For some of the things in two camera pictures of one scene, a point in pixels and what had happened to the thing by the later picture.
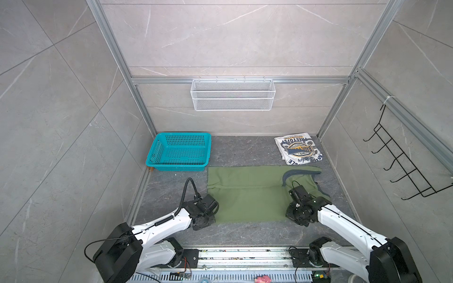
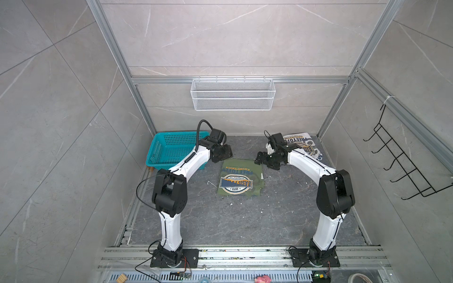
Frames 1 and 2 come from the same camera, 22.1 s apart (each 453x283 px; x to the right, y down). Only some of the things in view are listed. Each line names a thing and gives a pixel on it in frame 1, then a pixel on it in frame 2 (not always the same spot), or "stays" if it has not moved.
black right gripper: [289, 214] -> [263, 156]
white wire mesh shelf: [233, 95] stays
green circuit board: [321, 276] stays
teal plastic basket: [179, 151] stays
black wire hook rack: [424, 186] stays
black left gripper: [213, 220] -> [229, 153]
